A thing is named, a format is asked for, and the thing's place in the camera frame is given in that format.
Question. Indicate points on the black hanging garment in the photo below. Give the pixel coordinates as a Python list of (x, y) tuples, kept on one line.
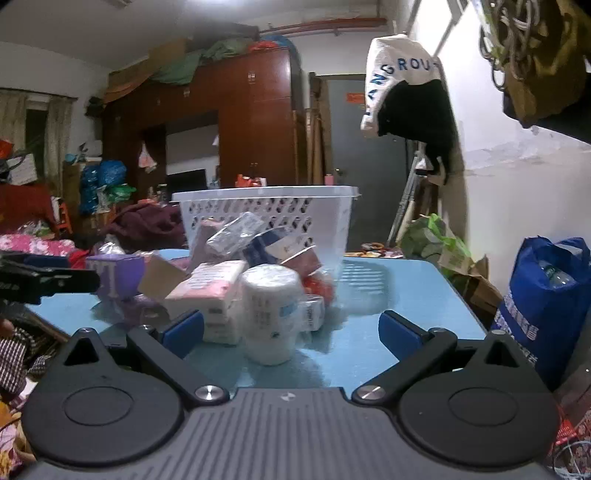
[(420, 124)]

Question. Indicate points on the brown cardboard box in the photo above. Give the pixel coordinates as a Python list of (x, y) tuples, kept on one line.
[(159, 277)]

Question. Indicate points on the purple box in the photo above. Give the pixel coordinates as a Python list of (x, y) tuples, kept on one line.
[(115, 274)]

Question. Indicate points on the red snack packet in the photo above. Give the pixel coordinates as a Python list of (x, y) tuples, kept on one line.
[(319, 287)]

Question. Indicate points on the white printed hanging bag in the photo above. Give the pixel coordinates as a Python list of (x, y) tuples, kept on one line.
[(392, 78)]

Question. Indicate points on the blue and white box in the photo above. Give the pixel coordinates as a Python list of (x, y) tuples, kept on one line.
[(274, 244)]

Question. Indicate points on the pink floral blanket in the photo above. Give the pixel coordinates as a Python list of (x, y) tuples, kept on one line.
[(37, 244)]

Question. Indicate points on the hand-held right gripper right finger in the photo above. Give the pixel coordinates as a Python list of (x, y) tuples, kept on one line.
[(399, 330)]

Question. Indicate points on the white plastic basket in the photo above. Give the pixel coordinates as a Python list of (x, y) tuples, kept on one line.
[(277, 207)]

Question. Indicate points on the metal poles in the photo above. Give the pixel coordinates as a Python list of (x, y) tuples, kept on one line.
[(406, 203)]

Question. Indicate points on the blue plastic bag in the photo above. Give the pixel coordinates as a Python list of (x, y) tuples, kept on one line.
[(104, 177)]

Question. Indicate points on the patterned curtain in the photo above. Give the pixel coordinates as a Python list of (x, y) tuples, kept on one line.
[(14, 134)]

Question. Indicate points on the wooden wardrobe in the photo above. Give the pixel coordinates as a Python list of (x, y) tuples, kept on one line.
[(254, 120)]

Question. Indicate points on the olive hanging bag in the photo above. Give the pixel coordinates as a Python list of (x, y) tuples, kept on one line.
[(540, 60)]

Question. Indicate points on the green cloth bundle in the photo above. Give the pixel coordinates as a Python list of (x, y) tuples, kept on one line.
[(198, 62)]

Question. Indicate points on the maroon blanket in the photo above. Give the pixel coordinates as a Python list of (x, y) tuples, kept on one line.
[(143, 224)]

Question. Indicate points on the pink packet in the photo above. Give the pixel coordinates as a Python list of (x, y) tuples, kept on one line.
[(202, 242)]

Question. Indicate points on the large cardboard box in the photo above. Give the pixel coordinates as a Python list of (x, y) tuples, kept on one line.
[(480, 288)]

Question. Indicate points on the green plastic bag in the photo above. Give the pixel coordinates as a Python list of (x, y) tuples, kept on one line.
[(429, 240)]

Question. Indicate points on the blue shopping bag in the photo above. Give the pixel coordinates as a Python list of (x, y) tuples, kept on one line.
[(545, 309)]

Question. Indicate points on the plaid cloth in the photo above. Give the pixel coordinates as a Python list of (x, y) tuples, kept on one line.
[(18, 353)]

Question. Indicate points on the pink tissue pack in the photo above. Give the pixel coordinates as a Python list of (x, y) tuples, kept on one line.
[(207, 295)]

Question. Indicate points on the grey door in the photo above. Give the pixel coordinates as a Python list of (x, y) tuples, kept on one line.
[(364, 147)]

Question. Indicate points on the red ceiling pipe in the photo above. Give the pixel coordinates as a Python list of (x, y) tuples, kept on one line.
[(323, 24)]

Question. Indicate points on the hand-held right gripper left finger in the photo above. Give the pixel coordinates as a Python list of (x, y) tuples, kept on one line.
[(184, 330)]

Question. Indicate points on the silver blister pack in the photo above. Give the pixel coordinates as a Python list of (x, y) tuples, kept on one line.
[(235, 234)]

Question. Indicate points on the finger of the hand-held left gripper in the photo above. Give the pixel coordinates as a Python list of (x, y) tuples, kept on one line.
[(74, 280)]

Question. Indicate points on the white tissue roll pack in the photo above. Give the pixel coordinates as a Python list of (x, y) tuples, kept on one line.
[(270, 318)]

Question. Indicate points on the pink hanging bag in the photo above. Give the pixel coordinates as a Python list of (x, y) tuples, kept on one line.
[(147, 159)]

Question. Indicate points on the black television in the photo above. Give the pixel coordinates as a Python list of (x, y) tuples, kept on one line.
[(187, 180)]

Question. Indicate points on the pink red box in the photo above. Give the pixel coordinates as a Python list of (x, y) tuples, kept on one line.
[(302, 262)]

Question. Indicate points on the red door sign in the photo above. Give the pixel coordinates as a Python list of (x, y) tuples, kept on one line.
[(355, 98)]

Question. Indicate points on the small white labelled box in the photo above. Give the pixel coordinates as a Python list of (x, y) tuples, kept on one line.
[(310, 314)]

